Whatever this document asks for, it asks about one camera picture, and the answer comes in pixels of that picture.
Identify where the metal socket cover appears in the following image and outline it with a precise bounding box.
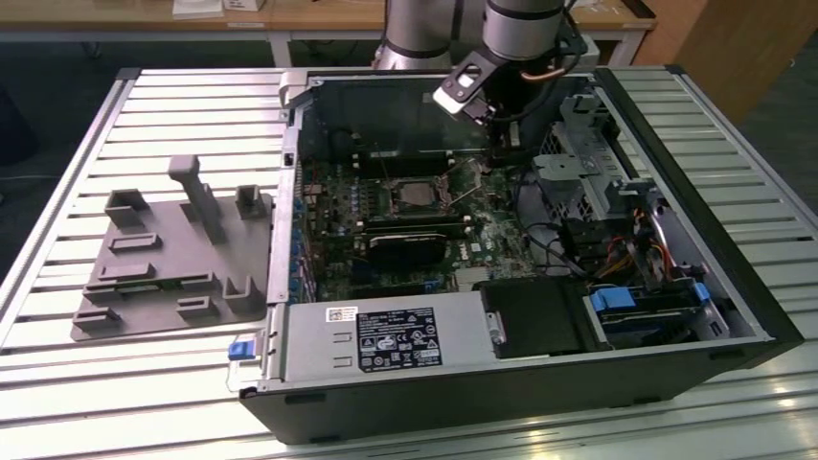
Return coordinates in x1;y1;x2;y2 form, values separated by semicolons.
444;155;498;206

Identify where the black RAM slot bank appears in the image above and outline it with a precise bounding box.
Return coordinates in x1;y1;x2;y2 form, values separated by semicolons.
353;146;449;177

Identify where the CPU socket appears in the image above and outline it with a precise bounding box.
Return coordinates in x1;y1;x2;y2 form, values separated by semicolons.
384;175;453;219

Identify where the metal drive cage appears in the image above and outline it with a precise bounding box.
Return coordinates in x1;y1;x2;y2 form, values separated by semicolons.
530;93;659;221

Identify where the green motherboard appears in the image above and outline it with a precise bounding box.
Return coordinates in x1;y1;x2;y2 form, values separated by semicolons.
296;152;544;303

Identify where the black RAM stick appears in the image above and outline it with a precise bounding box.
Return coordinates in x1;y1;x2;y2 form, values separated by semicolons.
360;216;465;232

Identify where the wooden desk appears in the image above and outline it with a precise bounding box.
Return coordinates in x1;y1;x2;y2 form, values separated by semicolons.
0;0;659;68

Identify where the black graphics card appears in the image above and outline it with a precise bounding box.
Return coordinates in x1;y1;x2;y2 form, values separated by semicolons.
367;231;448;267

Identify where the wooden cabinet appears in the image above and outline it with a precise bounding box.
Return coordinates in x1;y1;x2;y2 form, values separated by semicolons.
631;0;818;126

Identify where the small silver heat sink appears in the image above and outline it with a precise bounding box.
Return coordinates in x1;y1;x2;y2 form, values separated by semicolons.
456;267;491;291

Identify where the black plastic shroud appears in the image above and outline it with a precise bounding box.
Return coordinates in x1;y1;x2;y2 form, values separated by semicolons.
477;279;602;359

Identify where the white box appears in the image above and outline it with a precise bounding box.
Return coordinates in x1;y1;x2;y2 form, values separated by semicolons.
171;0;227;20

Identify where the grey power supply unit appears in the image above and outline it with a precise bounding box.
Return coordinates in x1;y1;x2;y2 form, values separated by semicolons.
280;292;506;384

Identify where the grey parts rack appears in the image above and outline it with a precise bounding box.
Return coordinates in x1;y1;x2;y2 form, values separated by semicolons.
68;155;276;342

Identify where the black open PC case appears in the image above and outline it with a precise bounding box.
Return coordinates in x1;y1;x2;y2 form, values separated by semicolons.
237;66;804;445

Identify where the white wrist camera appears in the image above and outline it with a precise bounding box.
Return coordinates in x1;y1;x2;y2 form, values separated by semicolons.
432;66;487;117

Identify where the black internal cable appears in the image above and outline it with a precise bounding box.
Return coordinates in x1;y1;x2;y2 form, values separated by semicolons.
520;222;576;279

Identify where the yellow orange wire bundle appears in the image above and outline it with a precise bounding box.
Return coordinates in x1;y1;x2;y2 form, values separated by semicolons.
599;239;672;284

